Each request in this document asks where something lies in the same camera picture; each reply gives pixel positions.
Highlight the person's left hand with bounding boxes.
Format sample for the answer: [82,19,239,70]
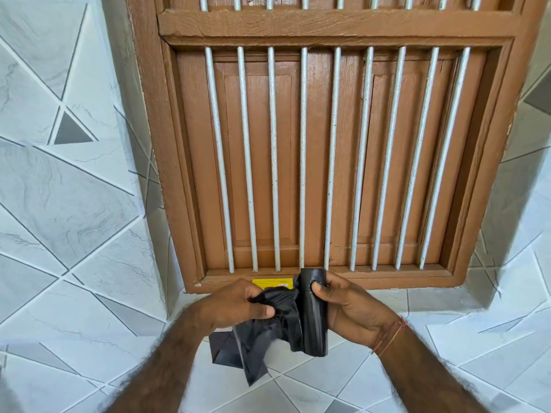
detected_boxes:
[188,278,276,337]

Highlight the person's right hand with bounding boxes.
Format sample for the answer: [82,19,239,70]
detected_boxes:
[311,270,402,350]

